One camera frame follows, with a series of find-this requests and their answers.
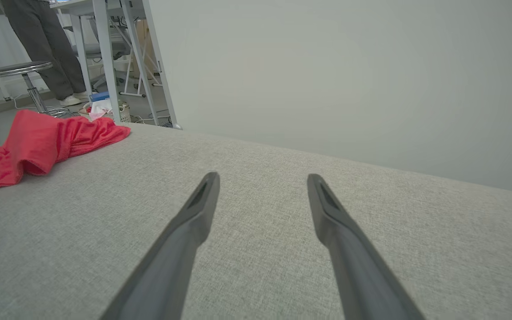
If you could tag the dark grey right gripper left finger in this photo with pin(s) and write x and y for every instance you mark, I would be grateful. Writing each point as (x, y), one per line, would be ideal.
(171, 262)

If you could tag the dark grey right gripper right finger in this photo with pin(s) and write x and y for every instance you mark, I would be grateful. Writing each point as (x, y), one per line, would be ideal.
(358, 266)

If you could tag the red and white basketball jersey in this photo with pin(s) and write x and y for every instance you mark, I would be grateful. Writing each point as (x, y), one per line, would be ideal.
(38, 142)

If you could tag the woven laundry basket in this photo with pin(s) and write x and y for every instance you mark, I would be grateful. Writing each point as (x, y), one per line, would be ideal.
(125, 113)

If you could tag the small blue box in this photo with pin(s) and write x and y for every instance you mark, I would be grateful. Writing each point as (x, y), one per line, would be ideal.
(99, 96)

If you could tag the brown cardboard box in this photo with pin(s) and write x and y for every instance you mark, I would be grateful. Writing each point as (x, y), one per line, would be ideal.
(142, 40)

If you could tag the round black stool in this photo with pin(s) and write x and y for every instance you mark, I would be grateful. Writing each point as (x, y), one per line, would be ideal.
(20, 69)

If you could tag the person in dark trousers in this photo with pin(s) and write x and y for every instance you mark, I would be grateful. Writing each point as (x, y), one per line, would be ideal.
(38, 35)

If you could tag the white table frame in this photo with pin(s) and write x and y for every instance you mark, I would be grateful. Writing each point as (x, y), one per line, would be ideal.
(101, 44)

